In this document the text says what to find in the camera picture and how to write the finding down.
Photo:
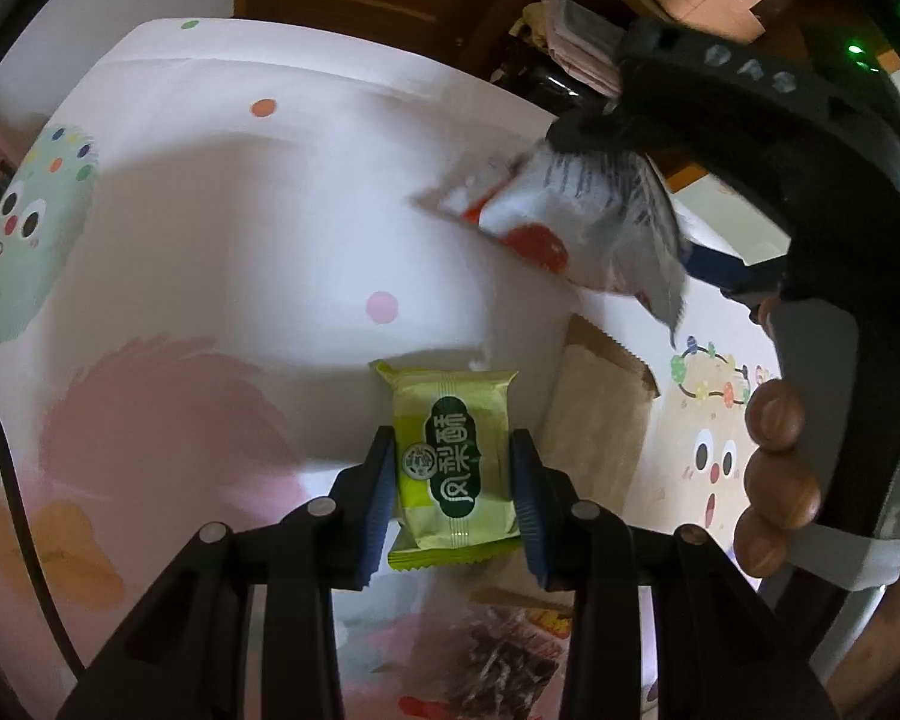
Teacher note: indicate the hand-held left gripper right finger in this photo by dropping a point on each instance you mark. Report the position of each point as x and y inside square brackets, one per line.
[529, 510]

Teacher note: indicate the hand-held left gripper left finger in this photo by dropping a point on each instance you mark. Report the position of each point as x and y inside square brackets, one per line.
[379, 510]

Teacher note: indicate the black bag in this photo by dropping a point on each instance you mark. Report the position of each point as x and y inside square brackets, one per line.
[540, 79]

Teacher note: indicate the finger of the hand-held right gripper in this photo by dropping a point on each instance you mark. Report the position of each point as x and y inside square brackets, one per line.
[592, 129]
[716, 264]

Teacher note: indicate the brown paper packet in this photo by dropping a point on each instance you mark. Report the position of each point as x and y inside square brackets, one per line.
[600, 405]

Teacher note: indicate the white and red packet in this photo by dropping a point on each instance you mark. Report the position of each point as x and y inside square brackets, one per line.
[570, 217]

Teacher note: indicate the green pastry packet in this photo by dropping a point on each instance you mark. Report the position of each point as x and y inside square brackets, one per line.
[450, 465]

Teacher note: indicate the stack of folded towels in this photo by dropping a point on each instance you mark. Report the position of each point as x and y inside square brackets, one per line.
[577, 37]

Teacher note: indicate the cartoon monster tablecloth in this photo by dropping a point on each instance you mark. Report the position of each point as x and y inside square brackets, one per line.
[232, 240]

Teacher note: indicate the person's right hand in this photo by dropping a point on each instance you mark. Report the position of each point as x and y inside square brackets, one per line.
[780, 480]

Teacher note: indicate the dark clear snack packet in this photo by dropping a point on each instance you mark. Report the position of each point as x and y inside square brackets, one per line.
[506, 667]

